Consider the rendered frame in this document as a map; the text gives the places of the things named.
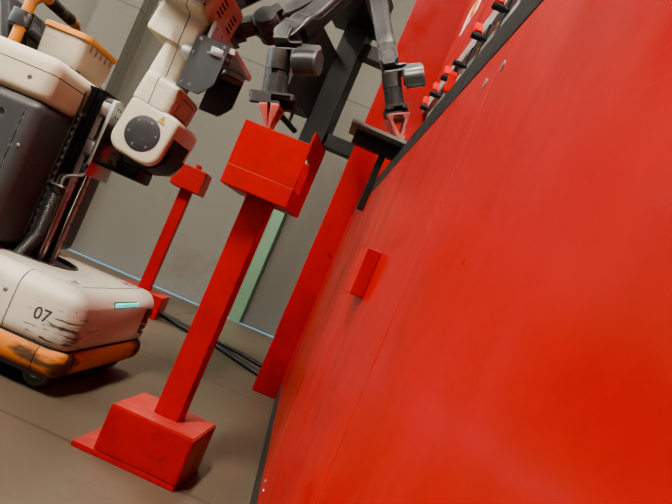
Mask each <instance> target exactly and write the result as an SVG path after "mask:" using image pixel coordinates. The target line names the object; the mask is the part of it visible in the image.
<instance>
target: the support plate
mask: <svg viewBox="0 0 672 504"><path fill-rule="evenodd" d="M357 129H358V130H360V131H363V132H365V133H367V134H370V135H372V136H374V137H377V138H379V139H381V140H384V141H386V142H388V143H391V144H393V145H395V146H398V147H400V148H402V147H403V146H404V145H405V144H406V143H407V141H405V140H403V139H401V138H398V137H396V136H394V135H391V134H389V133H387V132H384V131H382V130H380V129H377V128H375V127H373V126H370V125H368V124H366V123H363V122H361V121H359V120H356V119H354V118H353V121H352V124H351V127H350V130H349V134H352V135H355V132H356V130H357Z"/></svg>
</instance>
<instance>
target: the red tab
mask: <svg viewBox="0 0 672 504"><path fill-rule="evenodd" d="M380 255H381V253H380V252H378V251H376V250H374V249H371V248H366V249H363V250H360V252H359V254H358V257H357V259H356V262H355V264H354V266H353V269H352V271H351V274H350V276H349V278H348V281H347V283H346V285H345V288H344V290H345V291H347V292H348V293H350V294H352V295H354V296H357V297H359V298H363V296H364V294H365V291H366V289H367V286H368V284H369V282H370V279H371V277H372V274H373V272H374V270H375V267H376V265H377V263H378V260H379V258H380Z"/></svg>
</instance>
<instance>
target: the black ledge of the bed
mask: <svg viewBox="0 0 672 504"><path fill-rule="evenodd" d="M543 1H544V0H522V2H521V3H520V4H519V5H518V6H517V8H516V9H515V10H514V11H513V13H512V14H511V15H510V16H509V17H508V19H507V20H506V21H505V22H504V24H503V25H502V26H501V27H500V29H499V30H498V31H497V32H496V33H495V35H494V36H493V37H492V38H491V40H490V41H489V42H488V43H487V44H486V46H485V47H484V48H483V49H482V51H481V52H480V53H479V54H478V55H477V57H476V58H475V59H474V60H473V62H472V63H471V64H470V65H469V67H468V68H467V69H466V70H465V71H464V73H463V74H462V75H461V76H460V78H459V79H458V80H457V81H456V82H455V84H454V85H453V86H452V87H451V89H450V90H449V91H448V92H447V94H446V95H445V96H444V97H443V98H442V100H441V101H440V102H439V103H438V105H437V106H436V107H435V108H434V109H433V111H432V112H431V113H430V114H429V116H428V117H427V118H426V119H425V120H424V122H423V123H422V124H421V125H420V127H419V128H418V129H417V130H416V132H415V133H414V134H413V135H412V136H411V138H410V139H409V140H408V141H407V143H406V144H405V145H404V146H403V147H402V149H401V150H400V151H399V152H398V154H397V155H396V156H395V157H394V158H393V160H392V161H391V162H390V163H389V165H388V166H387V167H386V168H385V170H384V171H383V172H382V173H381V174H380V176H379V177H378V178H377V179H376V181H375V183H374V185H373V188H372V190H371V193H372V192H373V190H374V189H375V188H376V187H377V186H378V185H379V184H380V183H381V181H382V180H383V179H384V178H385V177H386V176H387V175H388V174H389V173H390V171H391V170H392V169H393V168H394V167H395V166H396V165H397V164H398V162H399V161H400V160H401V159H402V158H403V157H404V156H405V155H406V154H407V152H408V151H409V150H410V149H411V148H412V147H413V146H414V145H415V144H416V142H417V141H418V140H419V139H420V138H421V137H422V136H423V135H424V133H425V132H426V131H427V130H428V129H429V128H430V127H431V126H432V125H433V123H434V122H435V121H436V120H437V119H438V118H439V117H440V116H441V115H442V113H443V112H444V111H445V110H446V109H447V108H448V107H449V106H450V104H451V103H452V102H453V101H454V100H455V99H456V98H457V97H458V96H459V94H460V93H461V92H462V91H463V90H464V89H465V88H466V87H467V86H468V84H469V83H470V82H471V81H472V80H473V79H474V78H475V77H476V75H477V74H478V73H479V72H480V71H481V70H482V69H483V68H484V67H485V65H486V64H487V63H488V62H489V61H490V60H491V59H492V58H493V57H494V55H495V54H496V53H497V52H498V51H499V50H500V49H501V48H502V46H503V45H504V44H505V43H506V42H507V41H508V40H509V39H510V38H511V36H512V35H513V34H514V33H515V32H516V31H517V30H518V29H519V27H520V26H521V25H522V24H523V23H524V22H525V21H526V20H527V19H528V17H529V16H530V15H531V14H532V13H533V12H534V11H535V10H536V9H537V7H538V6H539V5H540V4H541V3H542V2H543ZM371 193H370V194H371Z"/></svg>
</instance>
